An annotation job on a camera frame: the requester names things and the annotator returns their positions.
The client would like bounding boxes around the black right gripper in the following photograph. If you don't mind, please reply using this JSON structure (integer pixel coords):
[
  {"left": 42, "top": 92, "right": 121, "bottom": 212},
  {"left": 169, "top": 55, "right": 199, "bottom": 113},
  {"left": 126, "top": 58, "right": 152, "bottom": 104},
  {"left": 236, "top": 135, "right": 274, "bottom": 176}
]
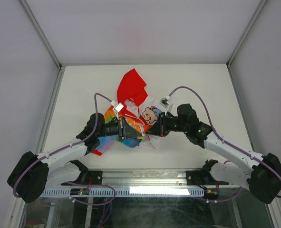
[{"left": 145, "top": 112, "right": 188, "bottom": 137}]

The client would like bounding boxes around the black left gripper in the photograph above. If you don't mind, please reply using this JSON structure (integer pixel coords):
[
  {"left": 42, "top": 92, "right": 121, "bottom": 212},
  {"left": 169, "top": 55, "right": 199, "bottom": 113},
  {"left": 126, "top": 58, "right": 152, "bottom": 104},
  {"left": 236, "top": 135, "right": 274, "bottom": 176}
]
[{"left": 96, "top": 116, "right": 142, "bottom": 140}]

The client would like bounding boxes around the red white rainbow kids jacket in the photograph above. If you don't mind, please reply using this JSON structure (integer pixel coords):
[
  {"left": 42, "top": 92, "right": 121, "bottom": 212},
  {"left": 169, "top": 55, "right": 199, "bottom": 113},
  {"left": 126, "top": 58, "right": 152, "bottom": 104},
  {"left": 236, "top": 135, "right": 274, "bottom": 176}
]
[{"left": 92, "top": 69, "right": 173, "bottom": 156}]

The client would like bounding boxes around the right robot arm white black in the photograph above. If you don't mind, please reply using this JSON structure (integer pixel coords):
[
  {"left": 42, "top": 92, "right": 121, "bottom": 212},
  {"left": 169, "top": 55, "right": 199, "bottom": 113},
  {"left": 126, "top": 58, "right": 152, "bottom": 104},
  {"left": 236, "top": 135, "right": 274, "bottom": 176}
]
[{"left": 146, "top": 104, "right": 281, "bottom": 204}]

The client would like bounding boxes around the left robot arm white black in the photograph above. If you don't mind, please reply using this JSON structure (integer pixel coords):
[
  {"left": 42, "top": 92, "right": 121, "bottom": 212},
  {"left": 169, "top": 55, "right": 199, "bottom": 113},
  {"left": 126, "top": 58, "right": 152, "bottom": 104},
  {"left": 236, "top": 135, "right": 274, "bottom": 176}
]
[{"left": 7, "top": 113, "right": 145, "bottom": 203}]

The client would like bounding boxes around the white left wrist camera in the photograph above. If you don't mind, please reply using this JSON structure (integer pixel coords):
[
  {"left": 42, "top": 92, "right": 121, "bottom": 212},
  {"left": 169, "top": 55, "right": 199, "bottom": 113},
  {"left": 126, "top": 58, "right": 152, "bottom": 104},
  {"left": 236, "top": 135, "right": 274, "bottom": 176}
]
[{"left": 110, "top": 100, "right": 124, "bottom": 120}]

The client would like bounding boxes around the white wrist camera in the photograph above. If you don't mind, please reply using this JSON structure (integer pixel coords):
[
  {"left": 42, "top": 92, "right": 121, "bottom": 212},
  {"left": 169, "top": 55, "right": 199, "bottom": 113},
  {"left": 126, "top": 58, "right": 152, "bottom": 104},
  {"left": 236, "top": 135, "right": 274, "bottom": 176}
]
[
  {"left": 160, "top": 95, "right": 173, "bottom": 113},
  {"left": 110, "top": 100, "right": 124, "bottom": 120}
]

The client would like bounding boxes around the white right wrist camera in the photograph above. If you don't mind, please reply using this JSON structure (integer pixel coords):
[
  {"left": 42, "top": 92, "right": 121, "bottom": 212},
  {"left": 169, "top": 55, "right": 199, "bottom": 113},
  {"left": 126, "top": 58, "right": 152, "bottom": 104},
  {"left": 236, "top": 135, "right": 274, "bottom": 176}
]
[{"left": 160, "top": 95, "right": 173, "bottom": 113}]

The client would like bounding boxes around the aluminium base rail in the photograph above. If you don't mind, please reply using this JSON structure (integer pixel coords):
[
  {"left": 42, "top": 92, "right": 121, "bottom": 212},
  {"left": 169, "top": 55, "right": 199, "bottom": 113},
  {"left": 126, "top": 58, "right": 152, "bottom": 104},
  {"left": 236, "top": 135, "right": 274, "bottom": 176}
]
[{"left": 35, "top": 168, "right": 250, "bottom": 190}]

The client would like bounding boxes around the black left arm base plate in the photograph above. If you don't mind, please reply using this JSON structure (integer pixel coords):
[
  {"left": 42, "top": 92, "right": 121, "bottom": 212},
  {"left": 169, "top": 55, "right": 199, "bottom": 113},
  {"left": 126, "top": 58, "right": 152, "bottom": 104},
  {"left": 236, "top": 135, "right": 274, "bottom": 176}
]
[{"left": 62, "top": 170, "right": 103, "bottom": 186}]

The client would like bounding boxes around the grey slotted cable duct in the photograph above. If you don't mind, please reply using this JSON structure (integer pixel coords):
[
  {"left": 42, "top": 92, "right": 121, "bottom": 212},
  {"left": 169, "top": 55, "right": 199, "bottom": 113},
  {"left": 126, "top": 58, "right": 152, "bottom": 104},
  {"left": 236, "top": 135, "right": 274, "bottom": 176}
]
[{"left": 39, "top": 187, "right": 205, "bottom": 197}]

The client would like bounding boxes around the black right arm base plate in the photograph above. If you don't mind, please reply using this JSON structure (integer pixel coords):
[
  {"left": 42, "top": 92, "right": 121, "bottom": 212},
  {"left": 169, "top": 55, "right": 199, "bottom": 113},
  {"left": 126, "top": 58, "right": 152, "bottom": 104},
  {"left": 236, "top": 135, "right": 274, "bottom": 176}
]
[{"left": 185, "top": 170, "right": 229, "bottom": 188}]

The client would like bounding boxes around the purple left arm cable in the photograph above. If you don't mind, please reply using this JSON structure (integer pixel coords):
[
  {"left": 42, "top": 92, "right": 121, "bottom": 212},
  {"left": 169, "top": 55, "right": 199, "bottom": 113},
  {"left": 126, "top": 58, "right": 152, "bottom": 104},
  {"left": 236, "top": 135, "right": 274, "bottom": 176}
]
[{"left": 13, "top": 92, "right": 114, "bottom": 198}]

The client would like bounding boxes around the left aluminium frame post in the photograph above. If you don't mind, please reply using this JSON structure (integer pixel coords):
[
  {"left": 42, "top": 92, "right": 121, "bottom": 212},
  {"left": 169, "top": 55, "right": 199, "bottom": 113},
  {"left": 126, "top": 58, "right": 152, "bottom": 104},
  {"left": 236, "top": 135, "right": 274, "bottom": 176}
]
[{"left": 19, "top": 0, "right": 62, "bottom": 69}]

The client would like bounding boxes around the aluminium frame post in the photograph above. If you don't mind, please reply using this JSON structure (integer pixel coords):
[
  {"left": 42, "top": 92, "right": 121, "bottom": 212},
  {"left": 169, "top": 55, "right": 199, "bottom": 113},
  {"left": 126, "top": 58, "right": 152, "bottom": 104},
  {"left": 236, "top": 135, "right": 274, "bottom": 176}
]
[
  {"left": 225, "top": 0, "right": 269, "bottom": 68},
  {"left": 19, "top": 0, "right": 62, "bottom": 69}
]

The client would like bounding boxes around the purple cable under rail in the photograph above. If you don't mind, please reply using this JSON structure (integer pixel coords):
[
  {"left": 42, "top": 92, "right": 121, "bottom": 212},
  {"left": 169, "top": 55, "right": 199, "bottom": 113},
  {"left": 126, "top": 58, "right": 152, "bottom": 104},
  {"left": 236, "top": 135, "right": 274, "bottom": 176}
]
[{"left": 66, "top": 181, "right": 117, "bottom": 228}]

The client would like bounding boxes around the right aluminium frame post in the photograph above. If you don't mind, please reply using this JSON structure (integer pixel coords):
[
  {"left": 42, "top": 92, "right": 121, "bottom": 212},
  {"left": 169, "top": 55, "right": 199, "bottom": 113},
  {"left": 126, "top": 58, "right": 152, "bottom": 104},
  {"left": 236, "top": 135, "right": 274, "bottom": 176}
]
[{"left": 225, "top": 0, "right": 269, "bottom": 68}]

